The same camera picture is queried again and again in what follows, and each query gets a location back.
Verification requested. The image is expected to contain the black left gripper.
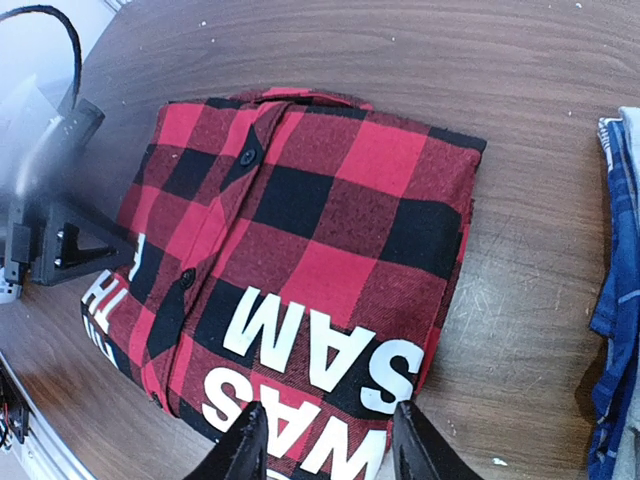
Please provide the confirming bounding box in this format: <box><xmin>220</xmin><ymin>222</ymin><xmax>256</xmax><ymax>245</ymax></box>
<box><xmin>1</xmin><ymin>97</ymin><xmax>135</xmax><ymax>295</ymax></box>

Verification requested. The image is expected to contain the grey button shirt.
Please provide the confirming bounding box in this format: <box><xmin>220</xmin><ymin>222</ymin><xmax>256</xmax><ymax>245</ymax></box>
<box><xmin>613</xmin><ymin>106</ymin><xmax>639</xmax><ymax>479</ymax></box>

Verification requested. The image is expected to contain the red black plaid shirt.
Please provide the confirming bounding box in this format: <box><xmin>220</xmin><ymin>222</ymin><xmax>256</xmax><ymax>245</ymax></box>
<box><xmin>81</xmin><ymin>88</ymin><xmax>486</xmax><ymax>479</ymax></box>

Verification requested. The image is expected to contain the aluminium front rail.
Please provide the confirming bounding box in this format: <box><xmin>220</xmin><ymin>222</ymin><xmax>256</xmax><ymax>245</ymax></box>
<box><xmin>1</xmin><ymin>354</ymin><xmax>96</xmax><ymax>480</ymax></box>

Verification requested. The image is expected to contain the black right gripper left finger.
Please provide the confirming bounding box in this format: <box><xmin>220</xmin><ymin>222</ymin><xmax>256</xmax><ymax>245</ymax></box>
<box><xmin>184</xmin><ymin>402</ymin><xmax>269</xmax><ymax>480</ymax></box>

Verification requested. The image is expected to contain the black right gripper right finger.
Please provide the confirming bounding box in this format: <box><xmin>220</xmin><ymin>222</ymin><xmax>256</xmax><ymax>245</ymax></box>
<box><xmin>392</xmin><ymin>400</ymin><xmax>482</xmax><ymax>480</ymax></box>

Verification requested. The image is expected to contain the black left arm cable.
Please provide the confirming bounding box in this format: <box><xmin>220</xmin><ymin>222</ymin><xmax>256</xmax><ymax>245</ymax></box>
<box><xmin>0</xmin><ymin>3</ymin><xmax>84</xmax><ymax>114</ymax></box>

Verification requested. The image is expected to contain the blue shirt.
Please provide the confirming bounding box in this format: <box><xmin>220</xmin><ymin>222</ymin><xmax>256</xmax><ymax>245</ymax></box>
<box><xmin>587</xmin><ymin>113</ymin><xmax>639</xmax><ymax>479</ymax></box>

